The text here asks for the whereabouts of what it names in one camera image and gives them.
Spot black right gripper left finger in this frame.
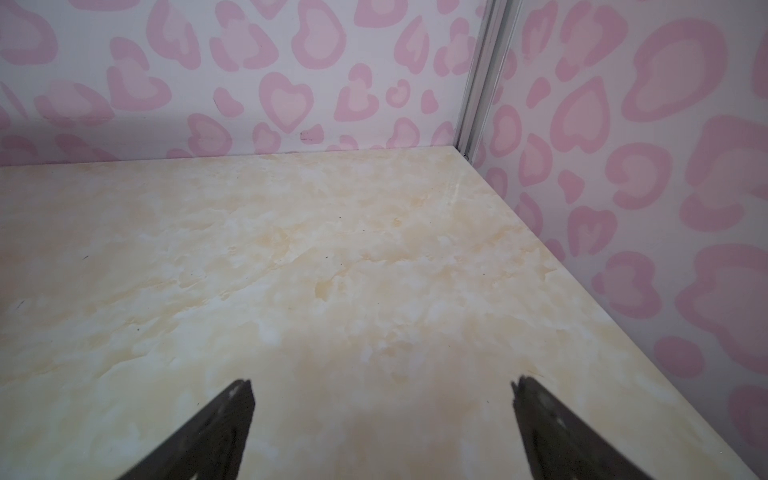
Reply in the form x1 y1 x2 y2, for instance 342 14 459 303
120 379 256 480

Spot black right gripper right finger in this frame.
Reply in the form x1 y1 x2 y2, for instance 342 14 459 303
511 376 651 480

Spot aluminium frame post right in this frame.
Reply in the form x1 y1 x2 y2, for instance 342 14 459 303
453 0 522 165

